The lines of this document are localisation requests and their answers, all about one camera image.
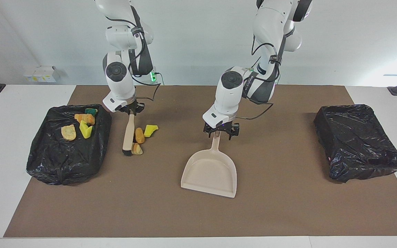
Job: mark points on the beige plastic dustpan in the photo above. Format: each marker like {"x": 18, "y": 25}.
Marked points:
{"x": 210, "y": 172}

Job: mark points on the brown table mat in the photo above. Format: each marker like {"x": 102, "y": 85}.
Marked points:
{"x": 198, "y": 217}

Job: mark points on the white socket box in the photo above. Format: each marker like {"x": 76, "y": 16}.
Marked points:
{"x": 40, "y": 74}

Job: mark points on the beige hand brush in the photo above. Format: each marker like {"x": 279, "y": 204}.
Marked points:
{"x": 129, "y": 134}

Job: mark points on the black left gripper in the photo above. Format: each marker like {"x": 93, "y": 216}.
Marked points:
{"x": 222, "y": 126}

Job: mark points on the orange striped bread slice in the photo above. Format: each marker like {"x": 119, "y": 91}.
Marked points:
{"x": 86, "y": 119}

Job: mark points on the striped croissant piece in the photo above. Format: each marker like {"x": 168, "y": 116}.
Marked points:
{"x": 138, "y": 149}

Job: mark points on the pale bread chunk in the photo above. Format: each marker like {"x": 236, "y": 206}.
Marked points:
{"x": 69, "y": 132}

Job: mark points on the green and yellow sponge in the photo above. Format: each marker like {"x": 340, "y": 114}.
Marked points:
{"x": 91, "y": 111}

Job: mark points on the brown bread roll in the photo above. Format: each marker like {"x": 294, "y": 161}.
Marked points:
{"x": 140, "y": 135}

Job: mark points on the yellow sponge block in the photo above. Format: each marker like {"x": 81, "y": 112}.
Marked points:
{"x": 85, "y": 131}

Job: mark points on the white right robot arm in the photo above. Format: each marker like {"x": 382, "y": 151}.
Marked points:
{"x": 117, "y": 72}

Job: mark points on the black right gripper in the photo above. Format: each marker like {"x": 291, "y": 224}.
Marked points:
{"x": 131, "y": 107}

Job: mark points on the black bag lined bin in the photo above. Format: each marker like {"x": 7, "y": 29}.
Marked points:
{"x": 67, "y": 158}
{"x": 357, "y": 144}

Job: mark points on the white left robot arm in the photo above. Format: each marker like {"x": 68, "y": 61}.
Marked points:
{"x": 231, "y": 93}

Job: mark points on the small yellow sponge piece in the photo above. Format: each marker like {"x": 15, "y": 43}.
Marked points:
{"x": 150, "y": 131}

